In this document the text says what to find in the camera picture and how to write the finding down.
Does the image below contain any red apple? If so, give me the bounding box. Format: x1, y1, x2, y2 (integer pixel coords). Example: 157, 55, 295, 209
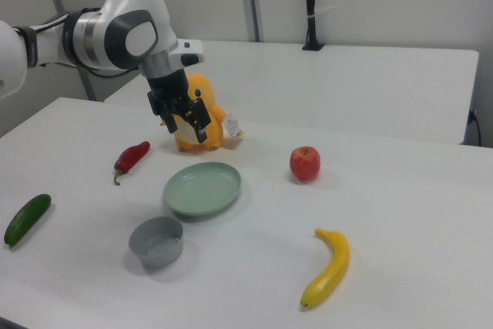
289, 146, 321, 183

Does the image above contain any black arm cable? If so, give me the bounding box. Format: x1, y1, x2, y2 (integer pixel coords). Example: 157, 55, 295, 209
13, 7, 140, 78

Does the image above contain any orange plush toy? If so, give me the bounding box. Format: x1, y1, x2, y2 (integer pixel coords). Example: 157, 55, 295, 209
159, 72, 228, 153

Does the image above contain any red chili pepper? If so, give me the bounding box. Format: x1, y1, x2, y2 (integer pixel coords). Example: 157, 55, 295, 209
112, 140, 151, 186

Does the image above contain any green plate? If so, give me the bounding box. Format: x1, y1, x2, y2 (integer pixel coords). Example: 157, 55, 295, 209
162, 161, 243, 217

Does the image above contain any white table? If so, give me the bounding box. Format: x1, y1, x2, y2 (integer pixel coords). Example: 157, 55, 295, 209
103, 39, 480, 148

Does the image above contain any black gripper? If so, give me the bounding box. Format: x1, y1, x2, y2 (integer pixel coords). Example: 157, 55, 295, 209
146, 69, 213, 144

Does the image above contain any black wall cable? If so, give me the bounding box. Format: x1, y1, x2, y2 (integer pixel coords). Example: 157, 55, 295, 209
468, 108, 482, 147

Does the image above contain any grey bowl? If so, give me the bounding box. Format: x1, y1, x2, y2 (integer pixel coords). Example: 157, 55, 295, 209
128, 216, 184, 268

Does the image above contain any green cucumber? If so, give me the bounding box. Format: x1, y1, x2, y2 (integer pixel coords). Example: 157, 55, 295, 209
3, 193, 52, 247

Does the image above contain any yellow banana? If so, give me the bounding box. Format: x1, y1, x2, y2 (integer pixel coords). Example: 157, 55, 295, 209
300, 227, 350, 309

